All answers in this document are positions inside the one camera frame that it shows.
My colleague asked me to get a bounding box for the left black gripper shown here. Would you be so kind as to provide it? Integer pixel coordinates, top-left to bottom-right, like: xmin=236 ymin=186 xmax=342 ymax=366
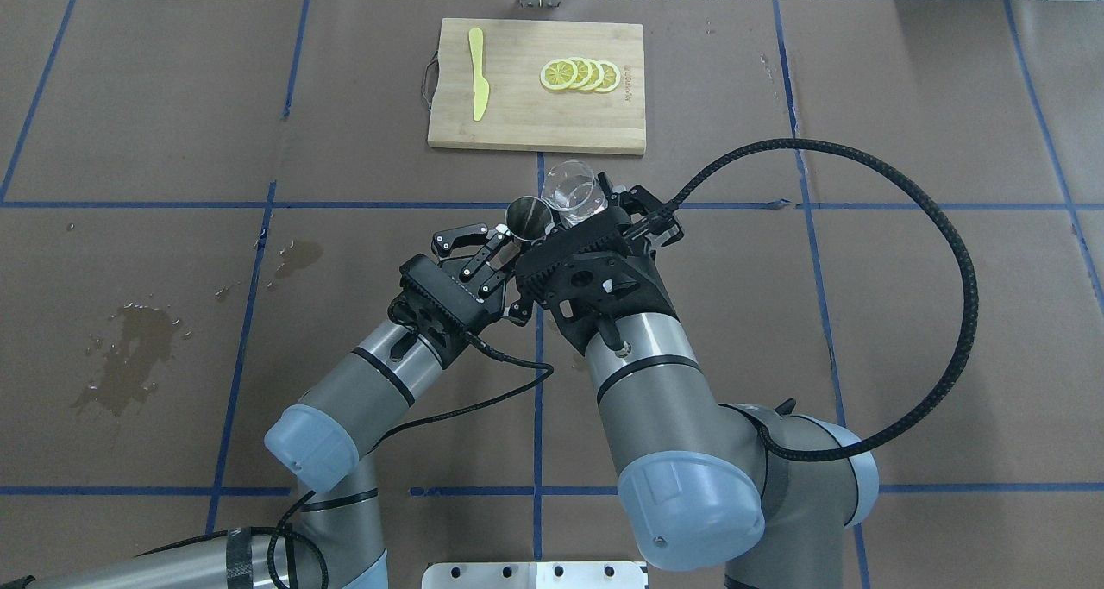
xmin=431 ymin=223 xmax=531 ymax=326

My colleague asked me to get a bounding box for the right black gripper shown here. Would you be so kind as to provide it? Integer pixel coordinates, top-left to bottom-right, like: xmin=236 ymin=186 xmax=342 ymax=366
xmin=540 ymin=170 xmax=684 ymax=349

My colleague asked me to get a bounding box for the steel jigger measuring cup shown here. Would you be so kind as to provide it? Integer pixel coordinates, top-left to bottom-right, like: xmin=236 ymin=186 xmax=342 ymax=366
xmin=505 ymin=196 xmax=555 ymax=242

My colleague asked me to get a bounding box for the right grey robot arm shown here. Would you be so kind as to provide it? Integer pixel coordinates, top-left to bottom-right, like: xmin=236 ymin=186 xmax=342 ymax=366
xmin=517 ymin=189 xmax=880 ymax=588

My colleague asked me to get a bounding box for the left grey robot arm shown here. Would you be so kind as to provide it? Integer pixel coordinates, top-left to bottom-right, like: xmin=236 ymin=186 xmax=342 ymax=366
xmin=10 ymin=223 xmax=548 ymax=588

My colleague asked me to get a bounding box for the bamboo cutting board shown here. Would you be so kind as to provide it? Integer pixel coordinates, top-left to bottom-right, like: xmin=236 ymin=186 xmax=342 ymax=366
xmin=427 ymin=18 xmax=647 ymax=156

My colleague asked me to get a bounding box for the yellow plastic knife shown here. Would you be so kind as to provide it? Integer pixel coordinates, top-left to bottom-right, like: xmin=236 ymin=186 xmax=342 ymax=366
xmin=467 ymin=26 xmax=492 ymax=122

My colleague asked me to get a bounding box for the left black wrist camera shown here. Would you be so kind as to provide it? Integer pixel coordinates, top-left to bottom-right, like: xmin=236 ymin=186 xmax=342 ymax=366
xmin=389 ymin=254 xmax=505 ymax=370

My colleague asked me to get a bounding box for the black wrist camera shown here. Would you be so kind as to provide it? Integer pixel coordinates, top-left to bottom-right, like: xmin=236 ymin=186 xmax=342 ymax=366
xmin=514 ymin=208 xmax=631 ymax=302
xmin=389 ymin=254 xmax=505 ymax=370

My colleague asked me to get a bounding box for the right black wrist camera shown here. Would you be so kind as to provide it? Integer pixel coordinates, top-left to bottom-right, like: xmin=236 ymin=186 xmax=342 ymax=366
xmin=514 ymin=208 xmax=631 ymax=302

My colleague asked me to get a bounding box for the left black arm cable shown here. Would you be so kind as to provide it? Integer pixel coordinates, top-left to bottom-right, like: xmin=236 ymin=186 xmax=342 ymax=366
xmin=147 ymin=330 xmax=555 ymax=589

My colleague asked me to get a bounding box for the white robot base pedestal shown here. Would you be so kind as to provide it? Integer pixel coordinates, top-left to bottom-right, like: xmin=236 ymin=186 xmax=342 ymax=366
xmin=421 ymin=561 xmax=649 ymax=588

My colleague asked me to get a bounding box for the right braided black cable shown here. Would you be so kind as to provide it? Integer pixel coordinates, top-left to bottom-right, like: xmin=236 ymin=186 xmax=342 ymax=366
xmin=630 ymin=138 xmax=981 ymax=462

